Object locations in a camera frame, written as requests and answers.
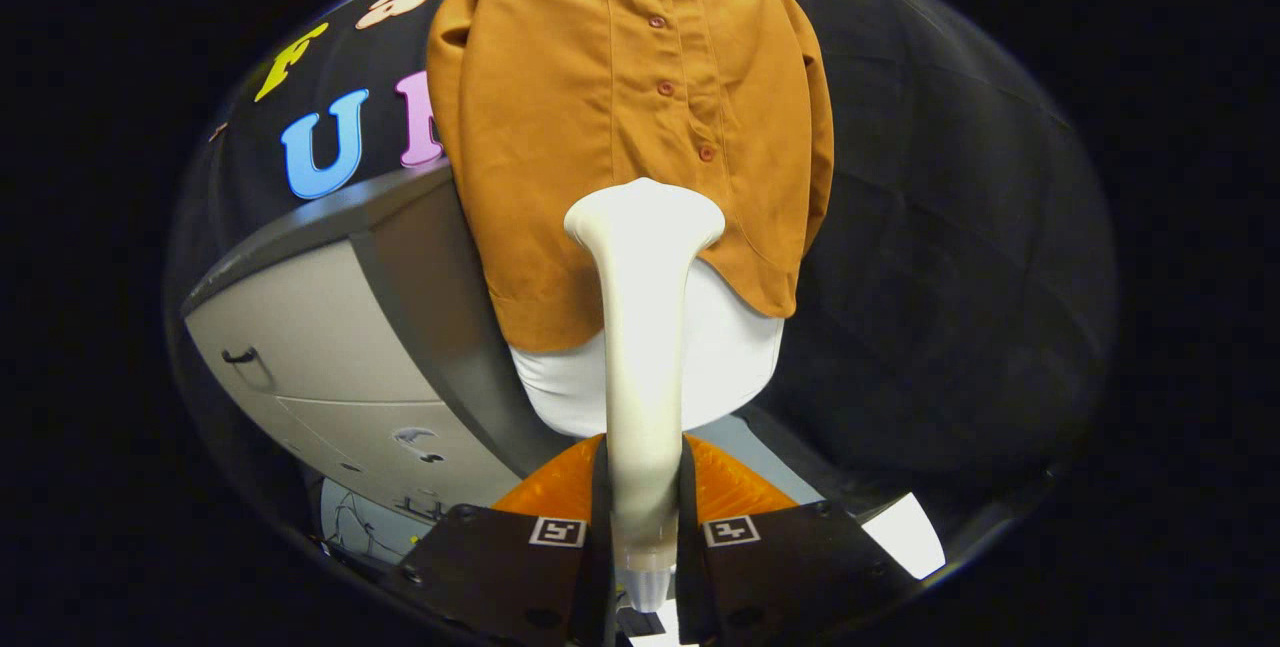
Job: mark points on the orange button shirt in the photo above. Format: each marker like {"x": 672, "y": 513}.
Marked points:
{"x": 560, "y": 127}

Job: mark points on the grey cabinet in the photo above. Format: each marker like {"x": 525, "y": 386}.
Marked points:
{"x": 320, "y": 327}

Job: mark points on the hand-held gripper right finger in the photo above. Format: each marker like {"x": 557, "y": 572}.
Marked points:
{"x": 790, "y": 567}

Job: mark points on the white garment board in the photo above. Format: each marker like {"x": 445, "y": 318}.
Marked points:
{"x": 730, "y": 357}

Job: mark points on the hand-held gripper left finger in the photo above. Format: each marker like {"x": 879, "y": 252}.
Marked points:
{"x": 490, "y": 577}

